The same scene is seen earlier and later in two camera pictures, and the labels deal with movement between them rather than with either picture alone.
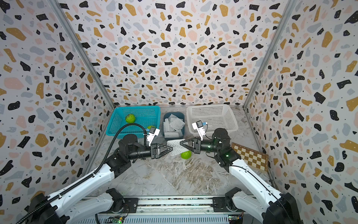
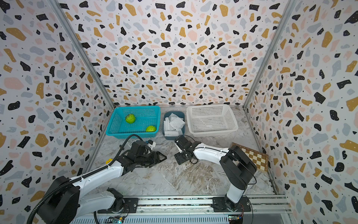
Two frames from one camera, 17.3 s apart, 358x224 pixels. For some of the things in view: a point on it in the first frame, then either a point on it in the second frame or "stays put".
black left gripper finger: [162, 149] -> [156, 157]
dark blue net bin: [181, 115] stays put
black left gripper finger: [164, 153] -> [158, 159]
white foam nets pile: [173, 127] stays put
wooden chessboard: [253, 157] stays put
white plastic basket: [217, 116] stays put
